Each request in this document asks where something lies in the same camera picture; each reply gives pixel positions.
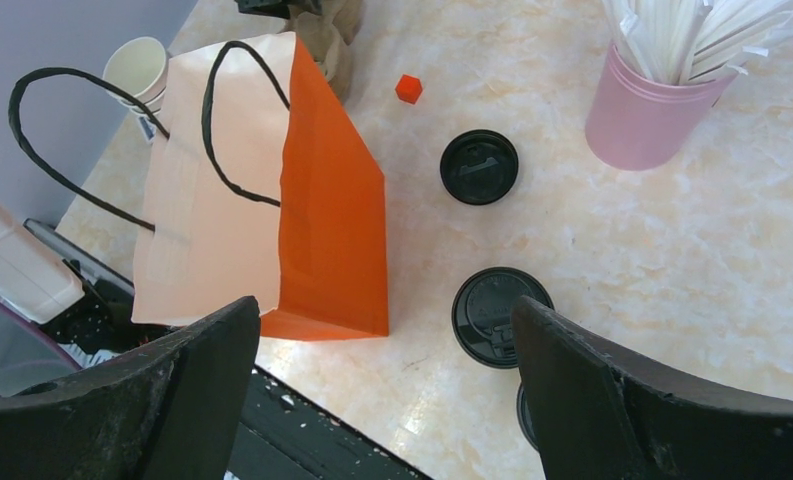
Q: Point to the black cup lid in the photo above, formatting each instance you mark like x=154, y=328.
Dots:
x=479, y=167
x=524, y=418
x=481, y=313

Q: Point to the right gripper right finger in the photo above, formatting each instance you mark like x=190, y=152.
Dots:
x=603, y=411

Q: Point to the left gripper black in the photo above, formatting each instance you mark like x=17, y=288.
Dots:
x=283, y=9

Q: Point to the orange paper bag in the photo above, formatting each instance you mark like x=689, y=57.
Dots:
x=258, y=185

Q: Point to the stack of paper cups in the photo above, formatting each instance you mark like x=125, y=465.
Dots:
x=140, y=68

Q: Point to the brown pulp cup carrier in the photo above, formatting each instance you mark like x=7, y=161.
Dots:
x=327, y=29

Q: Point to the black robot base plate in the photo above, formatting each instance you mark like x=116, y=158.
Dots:
x=281, y=435

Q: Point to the small orange cube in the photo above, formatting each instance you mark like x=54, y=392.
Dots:
x=409, y=89

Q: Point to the pink straw holder cup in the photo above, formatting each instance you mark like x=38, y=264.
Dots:
x=635, y=124

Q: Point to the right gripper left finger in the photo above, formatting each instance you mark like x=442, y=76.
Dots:
x=166, y=410

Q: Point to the bundle of white wrapped straws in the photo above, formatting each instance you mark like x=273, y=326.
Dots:
x=689, y=42

